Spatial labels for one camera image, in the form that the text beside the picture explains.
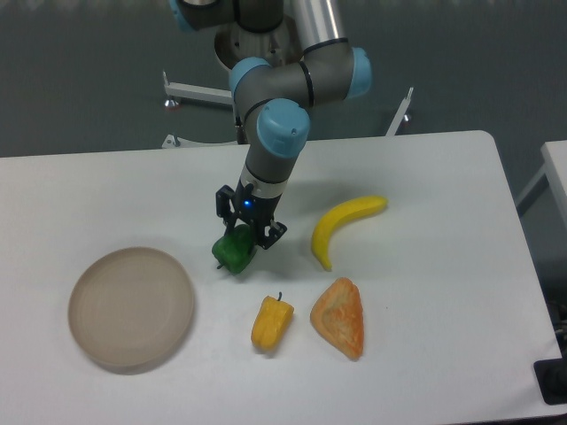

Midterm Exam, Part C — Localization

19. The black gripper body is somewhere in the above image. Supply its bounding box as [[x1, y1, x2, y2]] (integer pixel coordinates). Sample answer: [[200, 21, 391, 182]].
[[233, 182, 281, 228]]

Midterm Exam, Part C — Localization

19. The white side table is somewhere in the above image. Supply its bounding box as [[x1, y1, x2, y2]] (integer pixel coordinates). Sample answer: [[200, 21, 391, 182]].
[[515, 140, 567, 222]]

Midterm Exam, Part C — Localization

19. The yellow banana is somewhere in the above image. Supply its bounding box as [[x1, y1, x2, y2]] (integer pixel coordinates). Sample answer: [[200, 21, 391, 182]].
[[311, 195, 389, 271]]

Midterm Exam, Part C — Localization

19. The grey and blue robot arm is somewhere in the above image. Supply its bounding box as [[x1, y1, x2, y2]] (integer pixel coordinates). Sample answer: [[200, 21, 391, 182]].
[[215, 1, 372, 250]]

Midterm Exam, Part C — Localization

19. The black device at table edge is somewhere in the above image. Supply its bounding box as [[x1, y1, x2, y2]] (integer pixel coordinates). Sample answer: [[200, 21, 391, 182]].
[[533, 358, 567, 406]]

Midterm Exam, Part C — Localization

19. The yellow bell pepper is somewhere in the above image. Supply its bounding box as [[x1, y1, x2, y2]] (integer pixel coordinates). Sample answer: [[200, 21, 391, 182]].
[[251, 292, 294, 352]]

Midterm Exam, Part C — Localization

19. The beige round plate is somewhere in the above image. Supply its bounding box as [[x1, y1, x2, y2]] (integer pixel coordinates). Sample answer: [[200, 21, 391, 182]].
[[67, 247, 195, 375]]

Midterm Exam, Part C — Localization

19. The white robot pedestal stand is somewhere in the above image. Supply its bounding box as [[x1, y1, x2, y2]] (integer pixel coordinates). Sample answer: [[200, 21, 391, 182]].
[[162, 14, 414, 149]]

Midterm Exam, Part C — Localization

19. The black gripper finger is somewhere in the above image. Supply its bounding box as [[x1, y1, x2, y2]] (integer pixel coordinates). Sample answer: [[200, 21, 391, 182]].
[[215, 185, 239, 236], [252, 220, 287, 250]]

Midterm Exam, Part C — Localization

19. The orange triangular pastry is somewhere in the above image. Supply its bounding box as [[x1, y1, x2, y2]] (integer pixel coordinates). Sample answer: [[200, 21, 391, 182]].
[[310, 277, 365, 361]]

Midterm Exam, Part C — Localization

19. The green bell pepper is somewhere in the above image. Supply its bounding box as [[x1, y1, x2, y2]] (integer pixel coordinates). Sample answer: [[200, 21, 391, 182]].
[[212, 224, 256, 274]]

